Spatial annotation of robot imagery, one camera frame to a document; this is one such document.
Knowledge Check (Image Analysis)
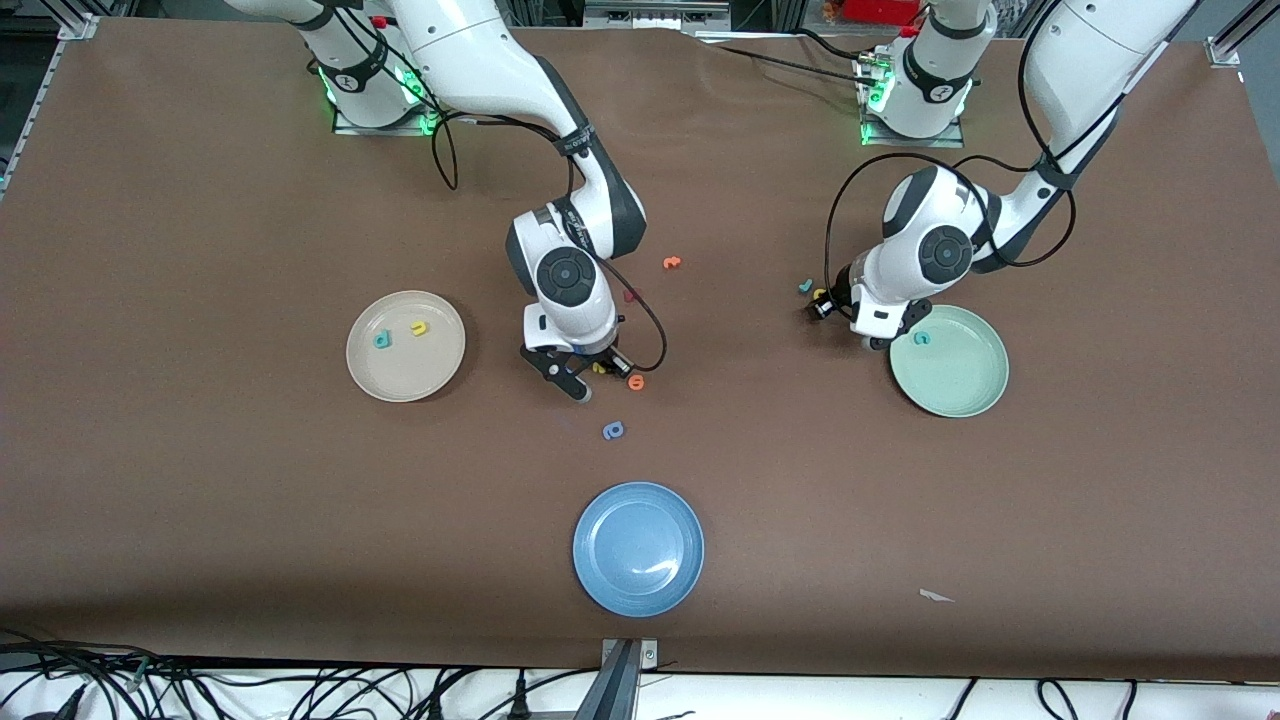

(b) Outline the pale green plate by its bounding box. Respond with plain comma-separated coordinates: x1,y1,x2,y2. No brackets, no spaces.
889,304,1010,418

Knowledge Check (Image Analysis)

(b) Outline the blue plate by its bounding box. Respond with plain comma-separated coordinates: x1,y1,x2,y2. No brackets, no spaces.
572,481,706,618

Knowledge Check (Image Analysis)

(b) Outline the beige brown plate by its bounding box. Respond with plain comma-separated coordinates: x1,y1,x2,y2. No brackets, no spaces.
346,290,467,403

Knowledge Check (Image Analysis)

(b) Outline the red box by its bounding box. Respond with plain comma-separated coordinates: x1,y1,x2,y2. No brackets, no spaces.
843,0,923,27

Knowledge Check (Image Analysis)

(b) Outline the brown table cover sheet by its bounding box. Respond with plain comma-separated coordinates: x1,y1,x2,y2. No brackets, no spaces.
0,15,1280,683

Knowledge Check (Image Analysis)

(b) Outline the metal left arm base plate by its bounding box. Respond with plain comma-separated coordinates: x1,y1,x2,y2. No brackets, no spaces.
858,55,966,149

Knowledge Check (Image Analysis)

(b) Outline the black cable on table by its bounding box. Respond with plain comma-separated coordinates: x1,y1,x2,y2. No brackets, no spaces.
795,27,906,59
700,38,873,81

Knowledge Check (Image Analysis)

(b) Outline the dark camera mount pole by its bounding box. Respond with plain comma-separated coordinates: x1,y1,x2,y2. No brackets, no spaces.
575,640,641,720

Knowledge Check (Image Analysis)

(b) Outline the grey metal frame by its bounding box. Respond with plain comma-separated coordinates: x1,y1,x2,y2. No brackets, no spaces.
583,0,733,33

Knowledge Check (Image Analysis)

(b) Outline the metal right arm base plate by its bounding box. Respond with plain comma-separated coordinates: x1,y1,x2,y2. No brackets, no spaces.
333,45,443,136

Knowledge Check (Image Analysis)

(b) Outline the aluminium frame profile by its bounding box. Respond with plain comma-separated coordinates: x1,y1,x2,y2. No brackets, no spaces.
1205,0,1280,69
0,12,101,196

